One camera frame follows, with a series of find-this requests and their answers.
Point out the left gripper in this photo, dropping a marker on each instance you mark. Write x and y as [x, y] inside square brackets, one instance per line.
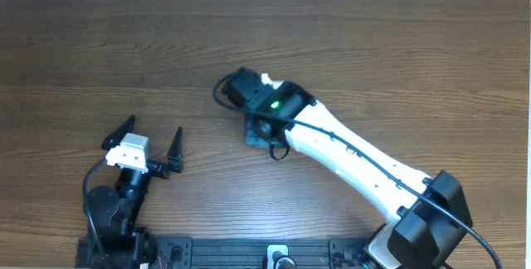
[159, 168]

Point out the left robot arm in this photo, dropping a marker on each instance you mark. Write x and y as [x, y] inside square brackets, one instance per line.
[101, 204]

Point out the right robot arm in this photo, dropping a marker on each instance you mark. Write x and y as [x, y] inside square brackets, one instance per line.
[357, 161]

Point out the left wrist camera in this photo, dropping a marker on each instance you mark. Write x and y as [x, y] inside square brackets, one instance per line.
[128, 150]

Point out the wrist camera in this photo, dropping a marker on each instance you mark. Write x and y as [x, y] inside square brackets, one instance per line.
[128, 150]
[271, 81]

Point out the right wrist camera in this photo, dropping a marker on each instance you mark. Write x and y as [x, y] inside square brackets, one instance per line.
[271, 81]

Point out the mounting rail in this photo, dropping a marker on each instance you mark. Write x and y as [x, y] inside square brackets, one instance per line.
[232, 254]

